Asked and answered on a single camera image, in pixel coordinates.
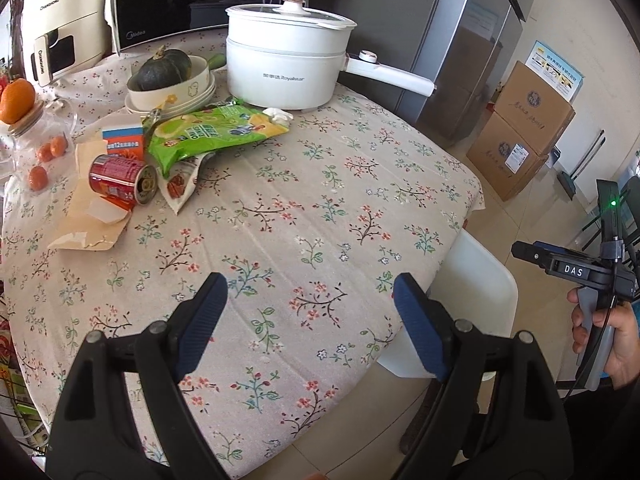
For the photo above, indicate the white air fryer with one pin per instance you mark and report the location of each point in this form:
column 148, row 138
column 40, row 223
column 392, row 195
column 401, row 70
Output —
column 65, row 15

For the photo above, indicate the blue orange card box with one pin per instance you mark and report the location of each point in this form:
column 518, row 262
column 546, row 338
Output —
column 122, row 137

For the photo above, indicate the red drink can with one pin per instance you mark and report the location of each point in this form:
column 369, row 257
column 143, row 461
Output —
column 117, row 177

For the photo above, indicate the white bowl yellow flower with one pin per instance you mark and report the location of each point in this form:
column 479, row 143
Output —
column 195, row 82

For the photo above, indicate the floral tablecloth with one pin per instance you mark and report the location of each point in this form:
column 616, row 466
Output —
column 300, row 240

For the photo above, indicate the white electric cooking pot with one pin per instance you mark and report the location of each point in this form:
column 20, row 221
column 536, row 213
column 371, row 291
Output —
column 285, row 60

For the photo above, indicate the large orange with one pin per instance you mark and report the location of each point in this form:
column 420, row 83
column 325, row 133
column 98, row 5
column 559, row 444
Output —
column 17, row 102

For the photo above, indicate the green vegetable stalk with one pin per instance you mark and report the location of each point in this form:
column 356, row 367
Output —
column 216, row 60

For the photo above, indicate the glass jar wooden lid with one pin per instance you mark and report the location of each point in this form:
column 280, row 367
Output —
column 30, row 135

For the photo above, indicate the small tangerine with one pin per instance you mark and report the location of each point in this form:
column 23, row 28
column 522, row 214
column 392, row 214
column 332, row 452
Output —
column 59, row 145
column 37, row 178
column 45, row 153

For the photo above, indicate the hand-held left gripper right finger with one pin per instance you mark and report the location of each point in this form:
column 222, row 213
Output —
column 420, row 325

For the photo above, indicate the dark green squash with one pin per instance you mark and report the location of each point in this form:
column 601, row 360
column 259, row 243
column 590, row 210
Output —
column 162, row 70

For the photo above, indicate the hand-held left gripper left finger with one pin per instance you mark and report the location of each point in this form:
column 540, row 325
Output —
column 200, row 322

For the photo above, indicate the person's right hand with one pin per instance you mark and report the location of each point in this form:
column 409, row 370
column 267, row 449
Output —
column 625, row 340

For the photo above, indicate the blue white packet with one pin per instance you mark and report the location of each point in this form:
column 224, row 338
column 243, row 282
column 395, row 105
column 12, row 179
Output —
column 554, row 157

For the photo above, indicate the brown white snack wrapper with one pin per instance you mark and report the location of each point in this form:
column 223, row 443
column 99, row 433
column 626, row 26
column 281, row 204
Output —
column 182, row 185

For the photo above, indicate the blue white printed box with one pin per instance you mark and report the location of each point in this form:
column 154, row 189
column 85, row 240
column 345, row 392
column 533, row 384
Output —
column 557, row 67

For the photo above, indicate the white plastic bin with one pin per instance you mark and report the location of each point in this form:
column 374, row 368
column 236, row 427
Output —
column 475, row 280

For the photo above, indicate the broom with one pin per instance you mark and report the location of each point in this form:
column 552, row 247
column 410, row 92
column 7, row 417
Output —
column 575, row 170

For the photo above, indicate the cardboard box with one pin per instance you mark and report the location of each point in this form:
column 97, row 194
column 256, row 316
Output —
column 535, row 105
column 505, row 160

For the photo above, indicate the white tissue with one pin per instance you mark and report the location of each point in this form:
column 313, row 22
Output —
column 277, row 116

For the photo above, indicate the torn brown cardboard piece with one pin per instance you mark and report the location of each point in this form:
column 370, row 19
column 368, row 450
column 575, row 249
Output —
column 80, row 225

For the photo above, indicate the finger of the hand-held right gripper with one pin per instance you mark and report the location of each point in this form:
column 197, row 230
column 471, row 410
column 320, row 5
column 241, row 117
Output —
column 550, row 246
column 530, row 254

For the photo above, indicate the green snack bag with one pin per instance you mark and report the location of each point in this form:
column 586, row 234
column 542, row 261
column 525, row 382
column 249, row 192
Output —
column 210, row 132

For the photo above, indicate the grey refrigerator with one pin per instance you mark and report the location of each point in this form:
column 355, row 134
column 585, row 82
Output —
column 415, row 35

